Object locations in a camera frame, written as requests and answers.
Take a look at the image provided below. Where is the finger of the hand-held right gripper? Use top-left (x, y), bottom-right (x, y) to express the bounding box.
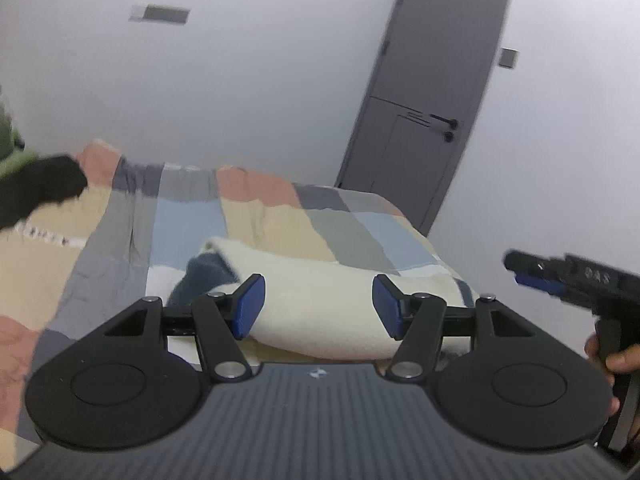
top-left (502, 249), bottom-right (569, 297)

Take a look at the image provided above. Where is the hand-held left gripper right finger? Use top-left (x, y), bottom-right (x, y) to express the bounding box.
top-left (372, 274), bottom-right (536, 382)

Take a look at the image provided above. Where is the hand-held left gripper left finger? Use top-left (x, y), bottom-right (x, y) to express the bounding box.
top-left (102, 273), bottom-right (267, 384)

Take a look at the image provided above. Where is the cream striped fuzzy sweater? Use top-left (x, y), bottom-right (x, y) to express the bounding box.
top-left (166, 236), bottom-right (482, 362)

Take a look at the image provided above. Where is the person's right hand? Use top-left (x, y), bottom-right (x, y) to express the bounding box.
top-left (584, 335), bottom-right (640, 417)

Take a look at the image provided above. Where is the patchwork bedsheet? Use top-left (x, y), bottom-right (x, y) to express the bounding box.
top-left (0, 139), bottom-right (485, 443)

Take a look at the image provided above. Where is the black garment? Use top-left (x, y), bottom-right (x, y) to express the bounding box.
top-left (0, 155), bottom-right (89, 232)

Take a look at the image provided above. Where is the grey door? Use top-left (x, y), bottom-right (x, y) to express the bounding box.
top-left (334, 0), bottom-right (517, 237)

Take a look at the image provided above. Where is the green garment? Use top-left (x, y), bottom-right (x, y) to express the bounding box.
top-left (0, 95), bottom-right (27, 179)

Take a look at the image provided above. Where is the black door handle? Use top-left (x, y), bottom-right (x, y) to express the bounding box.
top-left (429, 114), bottom-right (459, 143)

